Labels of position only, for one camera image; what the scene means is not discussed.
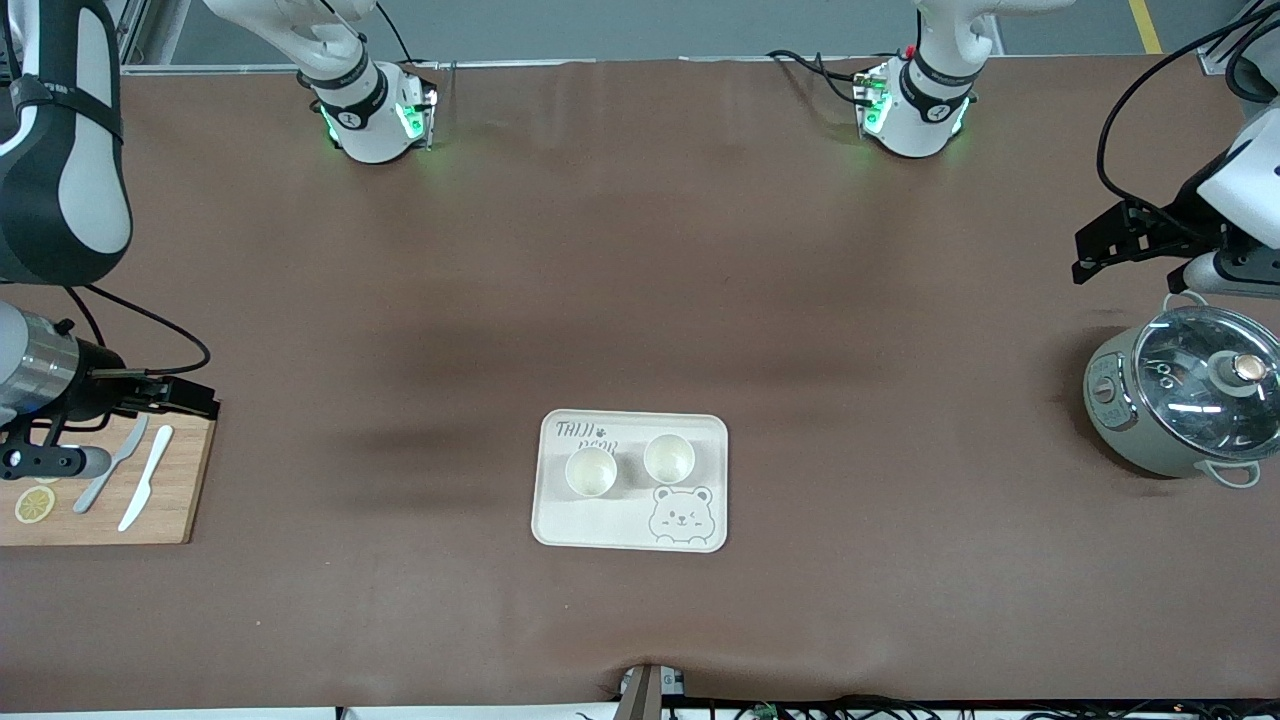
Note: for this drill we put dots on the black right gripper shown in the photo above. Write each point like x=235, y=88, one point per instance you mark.
x=98, y=386

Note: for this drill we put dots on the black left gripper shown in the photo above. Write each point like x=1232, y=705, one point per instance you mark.
x=1178, y=226

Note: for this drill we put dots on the white plastic cup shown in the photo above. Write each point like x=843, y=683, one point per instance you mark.
x=669, y=459
x=591, y=472

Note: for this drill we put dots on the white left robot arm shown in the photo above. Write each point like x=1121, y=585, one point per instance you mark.
x=925, y=110

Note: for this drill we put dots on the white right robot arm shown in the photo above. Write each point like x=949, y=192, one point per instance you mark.
x=60, y=200

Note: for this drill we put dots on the cream bear print tray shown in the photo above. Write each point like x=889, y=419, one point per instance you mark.
x=600, y=525

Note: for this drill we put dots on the wooden cutting board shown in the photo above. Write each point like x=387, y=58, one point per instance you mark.
x=190, y=480

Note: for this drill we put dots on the white plastic knife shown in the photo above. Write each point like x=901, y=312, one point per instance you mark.
x=148, y=475

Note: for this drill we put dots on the grey plastic knife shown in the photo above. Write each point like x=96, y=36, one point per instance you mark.
x=105, y=475

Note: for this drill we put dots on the glass pot lid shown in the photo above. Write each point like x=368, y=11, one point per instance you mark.
x=1190, y=400

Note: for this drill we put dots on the grey-green electric pot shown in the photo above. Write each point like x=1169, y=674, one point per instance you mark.
x=1110, y=420

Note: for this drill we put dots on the brown table cover cloth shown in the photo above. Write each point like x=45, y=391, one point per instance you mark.
x=640, y=250

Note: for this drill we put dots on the aluminium frame profile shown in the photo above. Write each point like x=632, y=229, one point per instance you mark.
x=150, y=35
x=1215, y=60

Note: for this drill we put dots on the metal table edge bracket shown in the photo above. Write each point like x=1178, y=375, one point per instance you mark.
x=645, y=700

